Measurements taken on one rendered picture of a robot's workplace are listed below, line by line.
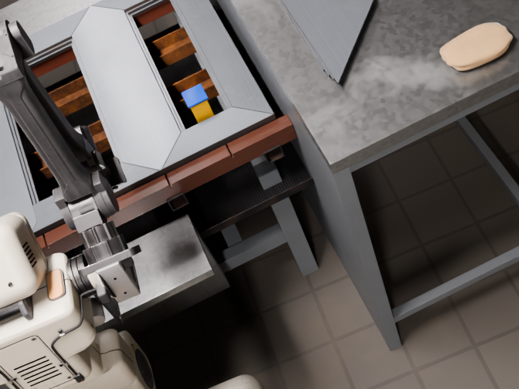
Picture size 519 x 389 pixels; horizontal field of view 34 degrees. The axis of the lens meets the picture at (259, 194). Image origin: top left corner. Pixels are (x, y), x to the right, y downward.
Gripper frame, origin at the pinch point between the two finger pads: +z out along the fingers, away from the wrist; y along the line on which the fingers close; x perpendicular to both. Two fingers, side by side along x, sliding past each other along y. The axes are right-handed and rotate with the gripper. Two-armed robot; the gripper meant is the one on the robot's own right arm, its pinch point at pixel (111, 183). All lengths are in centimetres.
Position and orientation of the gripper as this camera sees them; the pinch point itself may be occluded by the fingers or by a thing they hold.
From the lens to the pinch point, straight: 211.3
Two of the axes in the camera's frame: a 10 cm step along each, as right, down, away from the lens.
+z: 0.9, 1.6, 9.8
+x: 3.7, 9.1, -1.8
